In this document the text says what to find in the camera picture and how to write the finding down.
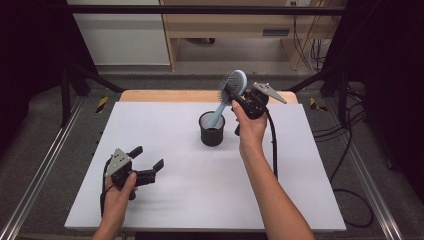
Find person's right hand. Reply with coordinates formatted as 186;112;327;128
231;100;269;156

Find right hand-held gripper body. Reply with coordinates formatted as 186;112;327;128
239;82;288;120

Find white cabinet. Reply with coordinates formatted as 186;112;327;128
66;0;171;66

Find left hand-held gripper cable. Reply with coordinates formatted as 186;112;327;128
99;159;114;218

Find light wooden desk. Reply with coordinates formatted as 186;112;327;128
159;0;344;72

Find black floor cables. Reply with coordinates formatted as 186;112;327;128
313;84;368;172

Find person's left hand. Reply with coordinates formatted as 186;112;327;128
101;171;138;218

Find light blue hairbrush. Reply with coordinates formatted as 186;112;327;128
208;69;249;129

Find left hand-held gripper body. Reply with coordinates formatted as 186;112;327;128
104;148;138;192

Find grey desk label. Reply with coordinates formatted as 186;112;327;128
262;28;290;37

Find black horizontal frame bar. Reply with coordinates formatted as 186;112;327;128
66;4;348;16

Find black mesh pen holder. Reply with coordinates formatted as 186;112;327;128
198;110;226;148

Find black metal stand strut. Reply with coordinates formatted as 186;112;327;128
286;63;349;125
59;63;126;128

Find aluminium floor rail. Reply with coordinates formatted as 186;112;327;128
328;99;405;240
0;96;84;240

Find hand-held gripper cable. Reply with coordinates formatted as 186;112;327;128
264;109;375;229
99;159;114;218

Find black curtain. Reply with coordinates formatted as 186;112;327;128
0;0;98;151
324;0;424;194

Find yellow black tape marker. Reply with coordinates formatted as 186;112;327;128
309;97;328;113
95;95;110;114

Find wooden table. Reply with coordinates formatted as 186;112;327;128
119;89;299;104

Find right hand-held gripper cable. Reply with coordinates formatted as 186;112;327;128
264;109;375;229

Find bundle of hanging cables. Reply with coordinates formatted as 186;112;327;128
291;1;334;73

